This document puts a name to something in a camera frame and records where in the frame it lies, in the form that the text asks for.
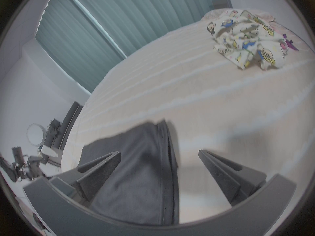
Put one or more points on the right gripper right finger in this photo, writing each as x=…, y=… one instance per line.
x=224, y=176

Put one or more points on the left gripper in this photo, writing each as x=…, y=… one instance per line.
x=34, y=162

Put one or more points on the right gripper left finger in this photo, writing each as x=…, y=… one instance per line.
x=98, y=173

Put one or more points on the black T-shirt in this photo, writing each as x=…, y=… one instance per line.
x=137, y=181

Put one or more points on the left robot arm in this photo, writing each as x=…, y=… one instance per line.
x=14, y=166

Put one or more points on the round white mirror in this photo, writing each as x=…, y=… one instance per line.
x=35, y=134

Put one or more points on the dark grey bundle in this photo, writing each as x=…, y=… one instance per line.
x=53, y=129

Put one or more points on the black chest of drawers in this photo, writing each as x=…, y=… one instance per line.
x=71, y=117

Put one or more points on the bed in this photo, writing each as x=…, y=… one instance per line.
x=196, y=95

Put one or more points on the blue-green curtain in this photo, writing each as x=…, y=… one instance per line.
x=147, y=8
x=73, y=45

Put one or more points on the white printed pyjama garment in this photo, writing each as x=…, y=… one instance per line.
x=246, y=40

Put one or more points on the purple garment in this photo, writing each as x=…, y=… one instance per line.
x=291, y=45

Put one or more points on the pink garment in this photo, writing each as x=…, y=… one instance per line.
x=278, y=28

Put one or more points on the pale pink pillow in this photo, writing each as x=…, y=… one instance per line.
x=211, y=14

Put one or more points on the grey bedside table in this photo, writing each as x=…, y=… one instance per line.
x=220, y=3

